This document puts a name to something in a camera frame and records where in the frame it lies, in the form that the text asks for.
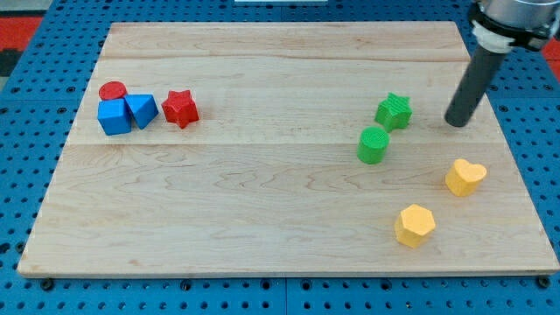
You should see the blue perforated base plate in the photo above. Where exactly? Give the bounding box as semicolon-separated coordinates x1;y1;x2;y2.
1;0;559;314

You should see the green star block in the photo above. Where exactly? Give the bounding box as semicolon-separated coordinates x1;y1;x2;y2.
374;93;413;132

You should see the red cylinder block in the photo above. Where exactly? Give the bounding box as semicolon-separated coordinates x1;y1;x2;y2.
98;80;128;101

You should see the blue triangle block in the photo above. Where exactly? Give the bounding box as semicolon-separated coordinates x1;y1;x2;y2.
124;94;158;130

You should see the yellow heart block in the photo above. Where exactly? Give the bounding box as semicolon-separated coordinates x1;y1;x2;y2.
444;158;487;197

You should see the blue cube block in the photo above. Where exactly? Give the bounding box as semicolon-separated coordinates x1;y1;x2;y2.
97;98;131;136

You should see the red star block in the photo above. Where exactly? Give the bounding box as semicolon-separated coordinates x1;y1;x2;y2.
162;90;200;129

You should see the yellow hexagon block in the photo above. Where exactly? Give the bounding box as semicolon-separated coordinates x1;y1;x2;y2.
394;204;436;249

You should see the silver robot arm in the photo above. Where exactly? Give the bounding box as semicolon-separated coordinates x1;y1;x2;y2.
468;0;559;54

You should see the wooden board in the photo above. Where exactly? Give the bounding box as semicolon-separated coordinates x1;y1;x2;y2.
17;22;559;278

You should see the green cylinder block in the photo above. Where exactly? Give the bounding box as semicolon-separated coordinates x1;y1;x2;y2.
357;127;390;165

